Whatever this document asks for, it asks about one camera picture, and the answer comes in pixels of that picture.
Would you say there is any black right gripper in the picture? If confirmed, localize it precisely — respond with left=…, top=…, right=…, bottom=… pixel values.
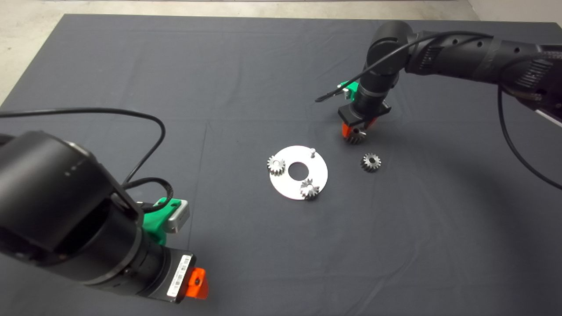
left=337, top=99, right=392, bottom=137

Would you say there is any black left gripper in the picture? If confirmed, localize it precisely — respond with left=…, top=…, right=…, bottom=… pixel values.
left=154, top=247, right=209, bottom=304

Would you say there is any large steel gear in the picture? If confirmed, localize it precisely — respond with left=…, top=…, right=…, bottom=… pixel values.
left=344, top=127, right=367, bottom=145

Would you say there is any small steel gear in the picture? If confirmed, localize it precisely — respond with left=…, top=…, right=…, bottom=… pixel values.
left=299, top=178, right=321, bottom=201
left=267, top=155, right=287, bottom=176
left=360, top=152, right=382, bottom=172

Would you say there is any round metal plate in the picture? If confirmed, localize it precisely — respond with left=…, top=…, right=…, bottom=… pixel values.
left=269, top=146, right=328, bottom=201

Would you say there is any dark grey table cloth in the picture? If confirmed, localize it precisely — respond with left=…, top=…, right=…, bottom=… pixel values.
left=0, top=14, right=562, bottom=316

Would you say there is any green right camera mount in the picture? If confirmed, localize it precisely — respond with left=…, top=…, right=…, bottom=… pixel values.
left=338, top=80, right=361, bottom=99

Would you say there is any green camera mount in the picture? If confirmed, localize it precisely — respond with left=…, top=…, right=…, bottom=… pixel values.
left=143, top=197, right=181, bottom=245
left=338, top=80, right=361, bottom=99

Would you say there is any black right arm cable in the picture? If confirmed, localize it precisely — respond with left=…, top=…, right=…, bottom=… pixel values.
left=314, top=30, right=562, bottom=191

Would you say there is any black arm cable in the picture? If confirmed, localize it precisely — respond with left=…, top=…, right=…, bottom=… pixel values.
left=314, top=30, right=562, bottom=191
left=0, top=108, right=175, bottom=215

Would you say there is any silver left camera box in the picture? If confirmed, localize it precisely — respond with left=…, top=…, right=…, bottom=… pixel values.
left=166, top=200, right=190, bottom=234

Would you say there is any green left camera mount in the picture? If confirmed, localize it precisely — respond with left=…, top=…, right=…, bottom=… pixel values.
left=143, top=197, right=181, bottom=245

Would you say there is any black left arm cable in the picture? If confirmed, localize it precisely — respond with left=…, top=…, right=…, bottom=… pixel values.
left=0, top=108, right=175, bottom=215

